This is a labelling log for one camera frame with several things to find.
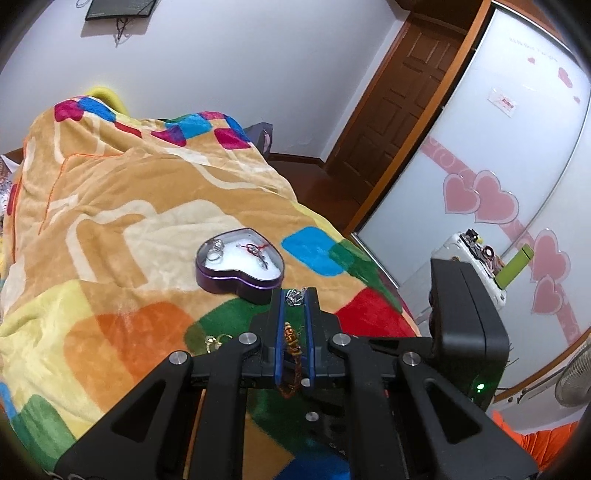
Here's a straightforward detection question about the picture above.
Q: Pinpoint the brown wooden door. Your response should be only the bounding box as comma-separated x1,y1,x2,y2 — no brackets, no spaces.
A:
325,0,493,234

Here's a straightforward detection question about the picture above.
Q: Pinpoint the green box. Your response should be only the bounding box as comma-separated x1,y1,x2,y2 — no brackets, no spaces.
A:
493,244,534,289

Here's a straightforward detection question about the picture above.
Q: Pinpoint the electric fan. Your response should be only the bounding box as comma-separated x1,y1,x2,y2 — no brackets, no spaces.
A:
553,340,591,409

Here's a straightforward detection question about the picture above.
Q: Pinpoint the purple heart-shaped tin box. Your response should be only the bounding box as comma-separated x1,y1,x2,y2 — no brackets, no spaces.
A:
195,227,285,306

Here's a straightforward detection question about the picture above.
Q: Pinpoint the dangling black cable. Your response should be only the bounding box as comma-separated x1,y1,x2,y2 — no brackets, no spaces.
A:
113,16,133,47

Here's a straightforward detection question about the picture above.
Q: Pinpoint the white box with clutter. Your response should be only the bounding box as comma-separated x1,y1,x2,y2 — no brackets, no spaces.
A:
431,228,509,309

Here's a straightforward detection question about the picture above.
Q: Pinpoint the dark bag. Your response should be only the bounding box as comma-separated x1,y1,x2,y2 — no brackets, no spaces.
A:
244,122,273,156

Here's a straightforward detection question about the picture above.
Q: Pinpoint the orange cloth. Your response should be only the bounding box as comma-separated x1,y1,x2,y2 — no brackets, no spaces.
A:
491,408,583,472

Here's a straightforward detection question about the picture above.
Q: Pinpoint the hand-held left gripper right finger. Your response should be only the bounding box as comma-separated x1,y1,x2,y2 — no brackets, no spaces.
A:
302,286,540,480

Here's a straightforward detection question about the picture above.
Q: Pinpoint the black wall screen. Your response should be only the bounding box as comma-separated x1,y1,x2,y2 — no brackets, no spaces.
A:
85,0,160,22

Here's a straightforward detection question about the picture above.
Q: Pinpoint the white paper label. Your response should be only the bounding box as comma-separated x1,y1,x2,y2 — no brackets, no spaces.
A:
486,87,518,117

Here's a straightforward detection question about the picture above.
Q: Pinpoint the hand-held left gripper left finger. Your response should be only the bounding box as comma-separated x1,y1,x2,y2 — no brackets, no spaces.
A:
53,287,284,480

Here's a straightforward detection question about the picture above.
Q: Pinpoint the colourful plush blanket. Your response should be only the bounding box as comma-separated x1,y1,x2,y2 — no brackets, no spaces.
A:
0,94,424,480

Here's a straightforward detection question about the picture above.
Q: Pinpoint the patterned cloth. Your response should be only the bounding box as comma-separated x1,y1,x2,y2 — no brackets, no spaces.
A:
0,154,20,234

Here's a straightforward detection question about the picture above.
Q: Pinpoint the yellow pillow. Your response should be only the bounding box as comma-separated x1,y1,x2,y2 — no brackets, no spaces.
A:
87,84,131,114

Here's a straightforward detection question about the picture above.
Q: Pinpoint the white wardrobe with pink hearts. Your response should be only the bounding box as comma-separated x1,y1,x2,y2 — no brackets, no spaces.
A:
357,6,591,408

